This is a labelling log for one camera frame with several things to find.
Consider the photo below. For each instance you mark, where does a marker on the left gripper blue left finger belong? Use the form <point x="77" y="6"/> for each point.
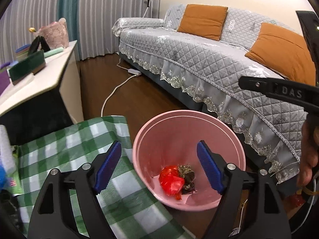
<point x="104" y="166"/>

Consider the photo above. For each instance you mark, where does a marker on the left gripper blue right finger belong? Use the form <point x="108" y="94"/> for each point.
<point x="213" y="166"/>

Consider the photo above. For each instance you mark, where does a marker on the brown floral fabric scrap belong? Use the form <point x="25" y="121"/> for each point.
<point x="186" y="172"/>

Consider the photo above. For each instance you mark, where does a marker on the red paper ball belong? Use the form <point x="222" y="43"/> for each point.
<point x="170" y="181"/>

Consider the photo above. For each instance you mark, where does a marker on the orange plastic bag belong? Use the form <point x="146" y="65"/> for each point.
<point x="178" y="196"/>

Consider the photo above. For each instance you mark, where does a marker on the pink trash bin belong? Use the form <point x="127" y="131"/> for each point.
<point x="171" y="138"/>

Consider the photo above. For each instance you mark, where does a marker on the person's right hand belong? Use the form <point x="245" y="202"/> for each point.
<point x="309" y="156"/>

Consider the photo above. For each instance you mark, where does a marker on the orange cushion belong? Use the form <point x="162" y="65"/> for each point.
<point x="284" y="52"/>
<point x="203" y="20"/>

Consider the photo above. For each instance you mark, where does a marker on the green white checkered tablecloth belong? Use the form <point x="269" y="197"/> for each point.
<point x="129" y="207"/>

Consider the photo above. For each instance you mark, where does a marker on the white top coffee table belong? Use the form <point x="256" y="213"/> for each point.
<point x="45" y="102"/>

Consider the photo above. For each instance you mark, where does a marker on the green snack packet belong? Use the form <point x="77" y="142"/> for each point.
<point x="15" y="186"/>

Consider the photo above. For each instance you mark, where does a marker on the grey quilted sofa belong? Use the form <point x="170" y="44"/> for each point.
<point x="209" y="70"/>

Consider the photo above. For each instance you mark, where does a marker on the white foam net sleeve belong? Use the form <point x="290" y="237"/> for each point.
<point x="7" y="158"/>

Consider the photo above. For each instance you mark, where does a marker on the blue plastic bag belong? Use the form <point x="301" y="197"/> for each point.
<point x="3" y="177"/>

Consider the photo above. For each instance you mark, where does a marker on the black crumpled plastic wrapper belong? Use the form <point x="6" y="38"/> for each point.
<point x="8" y="204"/>

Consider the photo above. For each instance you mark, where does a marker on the light green rolled mat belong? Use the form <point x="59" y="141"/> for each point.
<point x="53" y="52"/>

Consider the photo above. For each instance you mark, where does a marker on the colourful tin box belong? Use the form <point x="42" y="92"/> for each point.
<point x="4" y="77"/>

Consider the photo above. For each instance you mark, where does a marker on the stack of coloured bowls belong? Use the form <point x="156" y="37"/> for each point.
<point x="22" y="52"/>

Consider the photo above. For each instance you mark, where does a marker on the black hat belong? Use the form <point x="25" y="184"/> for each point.
<point x="39" y="41"/>

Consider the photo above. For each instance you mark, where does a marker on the pink quilted basket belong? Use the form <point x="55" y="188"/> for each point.
<point x="55" y="34"/>

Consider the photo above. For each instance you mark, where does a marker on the grey pleated curtain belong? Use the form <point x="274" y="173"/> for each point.
<point x="95" y="20"/>

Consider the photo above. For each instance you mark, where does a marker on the teal curtain panel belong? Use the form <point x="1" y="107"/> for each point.
<point x="68" y="9"/>

